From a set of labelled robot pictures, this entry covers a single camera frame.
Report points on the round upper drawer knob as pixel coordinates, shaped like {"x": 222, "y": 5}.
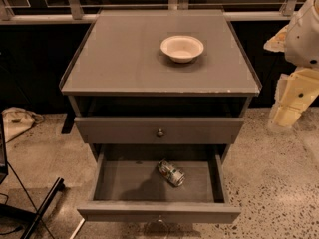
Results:
{"x": 160, "y": 133}

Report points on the grey drawer cabinet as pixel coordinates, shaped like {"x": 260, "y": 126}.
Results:
{"x": 120, "y": 71}

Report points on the metal window railing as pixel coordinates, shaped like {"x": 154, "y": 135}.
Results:
{"x": 53, "y": 11}

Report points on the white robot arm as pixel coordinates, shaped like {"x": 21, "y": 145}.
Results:
{"x": 299, "y": 41}

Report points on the white paper bowl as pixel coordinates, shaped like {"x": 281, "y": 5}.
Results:
{"x": 182, "y": 49}

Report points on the beige cloth bag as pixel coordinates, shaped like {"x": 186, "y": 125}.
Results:
{"x": 17, "y": 121}

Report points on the black stand leg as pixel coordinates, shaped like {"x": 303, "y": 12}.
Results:
{"x": 32, "y": 219}

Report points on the green 7up can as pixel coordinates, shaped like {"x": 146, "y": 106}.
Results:
{"x": 171, "y": 173}

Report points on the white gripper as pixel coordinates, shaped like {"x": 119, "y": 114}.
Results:
{"x": 303, "y": 37}

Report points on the grey open middle drawer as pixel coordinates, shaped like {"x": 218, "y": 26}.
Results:
{"x": 128, "y": 186}

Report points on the grey upper drawer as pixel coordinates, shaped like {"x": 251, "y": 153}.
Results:
{"x": 144, "y": 130}

